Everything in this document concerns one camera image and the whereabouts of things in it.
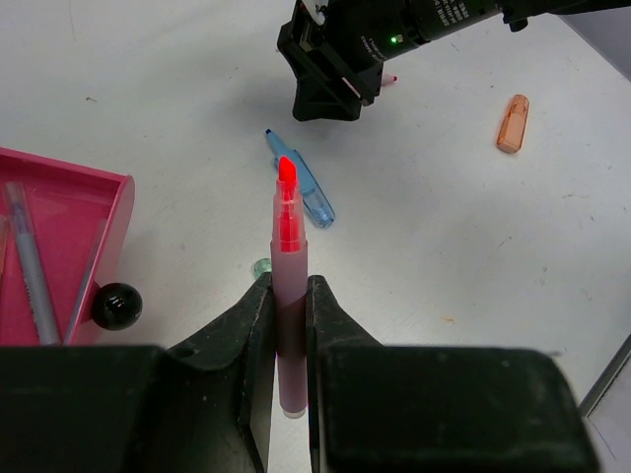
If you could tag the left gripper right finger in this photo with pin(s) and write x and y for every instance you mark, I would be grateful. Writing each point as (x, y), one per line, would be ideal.
(381, 408)

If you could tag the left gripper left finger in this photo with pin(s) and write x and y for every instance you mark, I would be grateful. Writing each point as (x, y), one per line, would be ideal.
(203, 405)

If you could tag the orange slim highlighter pen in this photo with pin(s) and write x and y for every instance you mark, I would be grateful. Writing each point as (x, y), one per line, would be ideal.
(4, 234)

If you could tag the purple slim highlighter pen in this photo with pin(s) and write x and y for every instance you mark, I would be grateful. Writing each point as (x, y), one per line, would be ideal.
(37, 290)

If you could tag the orange translucent highlighter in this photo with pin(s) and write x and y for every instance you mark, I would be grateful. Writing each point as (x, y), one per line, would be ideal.
(512, 131)

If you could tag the pink translucent highlighter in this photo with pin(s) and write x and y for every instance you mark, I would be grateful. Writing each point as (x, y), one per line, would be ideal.
(388, 80)

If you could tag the pink slim highlighter pen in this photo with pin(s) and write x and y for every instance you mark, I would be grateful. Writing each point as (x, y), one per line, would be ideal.
(289, 259)

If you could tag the blue translucent highlighter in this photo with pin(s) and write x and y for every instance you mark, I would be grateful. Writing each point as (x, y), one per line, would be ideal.
(316, 203)

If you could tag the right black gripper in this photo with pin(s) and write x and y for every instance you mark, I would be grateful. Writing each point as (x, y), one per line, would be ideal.
(337, 49)

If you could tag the green translucent highlighter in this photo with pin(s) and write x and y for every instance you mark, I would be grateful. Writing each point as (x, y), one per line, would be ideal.
(261, 266)

